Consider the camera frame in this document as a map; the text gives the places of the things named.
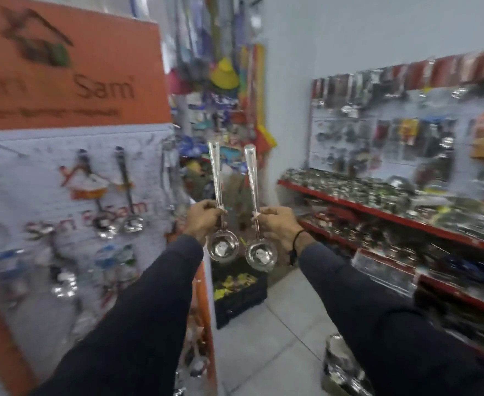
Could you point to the person's left hand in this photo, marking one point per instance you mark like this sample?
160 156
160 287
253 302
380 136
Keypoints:
202 220

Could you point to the person's right hand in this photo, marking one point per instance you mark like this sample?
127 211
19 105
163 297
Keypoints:
279 228

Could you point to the person's right forearm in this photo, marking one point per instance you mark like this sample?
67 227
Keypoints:
390 334

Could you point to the person's left forearm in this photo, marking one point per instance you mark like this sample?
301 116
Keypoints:
134 325

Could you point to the row of small steel containers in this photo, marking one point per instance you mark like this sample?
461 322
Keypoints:
349 189

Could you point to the green carded kitchen tool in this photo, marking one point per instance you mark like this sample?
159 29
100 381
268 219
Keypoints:
127 263

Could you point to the black crate with yellow items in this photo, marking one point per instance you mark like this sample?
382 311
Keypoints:
237 311

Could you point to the blue carded kitchen tool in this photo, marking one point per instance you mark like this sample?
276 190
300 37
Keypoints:
105 268

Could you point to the clear plastic container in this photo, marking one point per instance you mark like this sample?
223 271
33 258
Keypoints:
384 272

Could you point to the yellow broom head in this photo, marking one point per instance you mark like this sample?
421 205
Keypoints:
224 76

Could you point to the bunch of colourful hanging brooms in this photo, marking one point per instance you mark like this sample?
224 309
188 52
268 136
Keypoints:
250 78

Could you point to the steel vessels on floor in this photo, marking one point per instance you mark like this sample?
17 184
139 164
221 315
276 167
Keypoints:
341 367

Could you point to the hanging kitchen tools on panel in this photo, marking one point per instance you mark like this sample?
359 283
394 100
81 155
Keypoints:
411 127

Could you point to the red wall shelf unit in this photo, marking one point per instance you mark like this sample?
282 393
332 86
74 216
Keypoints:
390 220

